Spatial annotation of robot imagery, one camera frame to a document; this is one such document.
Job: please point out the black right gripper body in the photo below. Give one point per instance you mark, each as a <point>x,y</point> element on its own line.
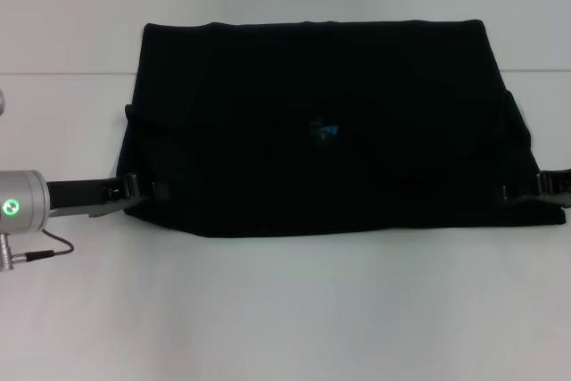
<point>557,184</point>

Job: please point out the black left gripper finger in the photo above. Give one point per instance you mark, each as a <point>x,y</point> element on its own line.
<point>156,191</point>

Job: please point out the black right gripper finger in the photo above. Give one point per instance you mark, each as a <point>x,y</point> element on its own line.
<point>522,191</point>

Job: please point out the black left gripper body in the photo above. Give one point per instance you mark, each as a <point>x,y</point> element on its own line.
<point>85,196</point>

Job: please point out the black shirt with FREE print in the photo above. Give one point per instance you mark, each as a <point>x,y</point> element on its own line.
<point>334,153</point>

